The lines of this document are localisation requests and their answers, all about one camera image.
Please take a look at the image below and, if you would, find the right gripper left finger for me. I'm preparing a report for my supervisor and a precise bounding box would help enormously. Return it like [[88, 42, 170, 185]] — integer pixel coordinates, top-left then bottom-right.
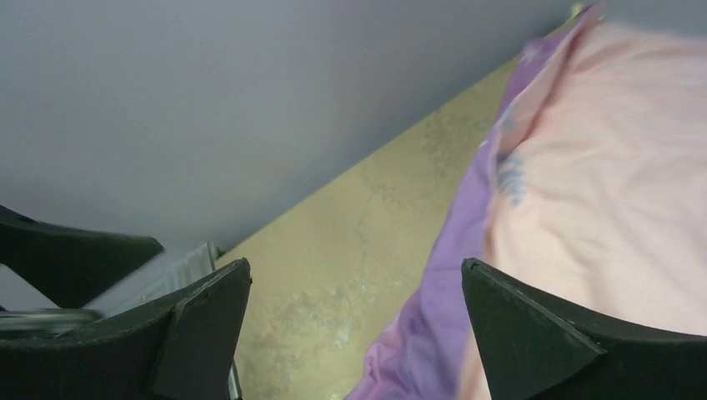
[[1, 259, 252, 399]]

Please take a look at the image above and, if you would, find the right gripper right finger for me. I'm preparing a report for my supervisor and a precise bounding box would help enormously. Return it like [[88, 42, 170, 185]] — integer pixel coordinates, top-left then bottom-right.
[[461, 258, 706, 399]]

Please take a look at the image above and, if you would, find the pink purple printed pillowcase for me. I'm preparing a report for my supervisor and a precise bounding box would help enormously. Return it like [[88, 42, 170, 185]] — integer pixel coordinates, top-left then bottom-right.
[[349, 4, 706, 399]]

